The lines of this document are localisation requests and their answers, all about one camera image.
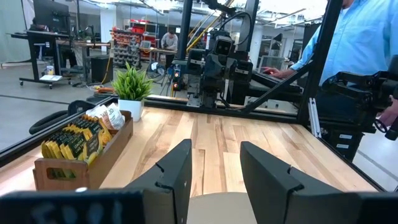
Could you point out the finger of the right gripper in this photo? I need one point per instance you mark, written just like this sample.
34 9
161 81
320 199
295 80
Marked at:
209 98
224 96

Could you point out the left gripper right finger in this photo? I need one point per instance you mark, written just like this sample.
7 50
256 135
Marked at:
273 193

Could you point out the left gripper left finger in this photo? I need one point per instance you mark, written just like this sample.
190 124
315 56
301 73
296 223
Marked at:
171 186

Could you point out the yellow foil tea packet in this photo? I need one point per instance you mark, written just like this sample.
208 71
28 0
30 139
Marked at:
46 149

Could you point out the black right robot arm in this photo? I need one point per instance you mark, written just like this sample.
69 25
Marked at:
242 74

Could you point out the person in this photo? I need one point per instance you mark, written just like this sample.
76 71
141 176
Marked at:
169 42
357 34

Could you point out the black floor fan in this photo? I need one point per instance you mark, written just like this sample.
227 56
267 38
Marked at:
155 71

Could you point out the green plant white pot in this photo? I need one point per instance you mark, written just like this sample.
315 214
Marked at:
132 90

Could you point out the brown wooden organizer box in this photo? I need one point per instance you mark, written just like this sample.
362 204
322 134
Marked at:
93 174

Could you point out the red parts bin shelf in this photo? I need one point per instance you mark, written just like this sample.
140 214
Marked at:
130 43

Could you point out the black floor cabinet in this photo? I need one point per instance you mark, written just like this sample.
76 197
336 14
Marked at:
102 69

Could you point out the black computer monitor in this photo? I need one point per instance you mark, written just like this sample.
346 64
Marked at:
51 14

